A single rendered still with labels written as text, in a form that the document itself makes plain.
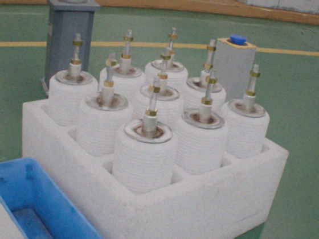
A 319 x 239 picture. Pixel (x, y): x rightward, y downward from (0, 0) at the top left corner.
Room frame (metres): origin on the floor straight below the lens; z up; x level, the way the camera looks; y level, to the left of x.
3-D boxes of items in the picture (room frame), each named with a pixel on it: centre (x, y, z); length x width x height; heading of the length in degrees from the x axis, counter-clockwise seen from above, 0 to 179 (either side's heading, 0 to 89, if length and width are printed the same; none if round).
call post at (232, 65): (1.03, -0.15, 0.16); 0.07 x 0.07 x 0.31; 43
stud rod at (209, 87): (0.69, -0.07, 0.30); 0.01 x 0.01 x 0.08; 65
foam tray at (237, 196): (0.77, 0.01, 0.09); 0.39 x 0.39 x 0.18; 43
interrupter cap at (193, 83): (0.85, -0.08, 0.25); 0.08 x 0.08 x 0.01
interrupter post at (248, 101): (0.77, -0.16, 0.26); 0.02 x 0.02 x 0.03
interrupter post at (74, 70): (0.78, 0.17, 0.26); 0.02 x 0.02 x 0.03
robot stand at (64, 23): (1.30, 0.32, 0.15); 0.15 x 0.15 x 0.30; 27
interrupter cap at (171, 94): (0.77, 0.01, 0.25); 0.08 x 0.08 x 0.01
